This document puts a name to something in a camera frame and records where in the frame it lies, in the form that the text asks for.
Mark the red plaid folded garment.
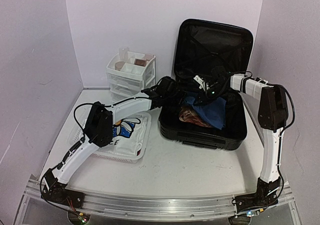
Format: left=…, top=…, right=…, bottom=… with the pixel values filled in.
left=178, top=105, right=213, bottom=128

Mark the octagonal beige powder jar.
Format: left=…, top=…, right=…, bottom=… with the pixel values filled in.
left=114, top=61, right=125, bottom=71

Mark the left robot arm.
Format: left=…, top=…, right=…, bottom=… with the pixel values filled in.
left=39, top=76, right=186, bottom=208

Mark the small pink square box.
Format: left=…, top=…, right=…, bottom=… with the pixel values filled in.
left=142, top=53, right=155, bottom=61

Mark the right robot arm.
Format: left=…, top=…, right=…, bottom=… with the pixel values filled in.
left=193, top=67, right=293, bottom=214

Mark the black ribbed hard-shell suitcase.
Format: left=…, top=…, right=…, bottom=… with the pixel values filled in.
left=158, top=18, right=254, bottom=151

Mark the white plastic drawer organizer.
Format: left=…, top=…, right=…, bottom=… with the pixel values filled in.
left=106, top=50, right=156, bottom=101

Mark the white garment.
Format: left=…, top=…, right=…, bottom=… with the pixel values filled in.
left=109, top=117, right=148, bottom=157

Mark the square bronze compact case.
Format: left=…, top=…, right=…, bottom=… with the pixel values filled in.
left=134, top=58, right=148, bottom=67

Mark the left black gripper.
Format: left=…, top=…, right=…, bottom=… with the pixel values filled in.
left=164, top=88, right=188, bottom=116

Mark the translucent pink cylindrical container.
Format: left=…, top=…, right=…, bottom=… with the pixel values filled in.
left=118, top=47, right=129, bottom=62

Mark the navy blue garment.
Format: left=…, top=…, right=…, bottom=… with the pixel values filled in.
left=184, top=96, right=227, bottom=130

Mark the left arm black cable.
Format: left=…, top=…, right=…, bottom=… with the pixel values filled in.
left=39, top=102, right=116, bottom=186

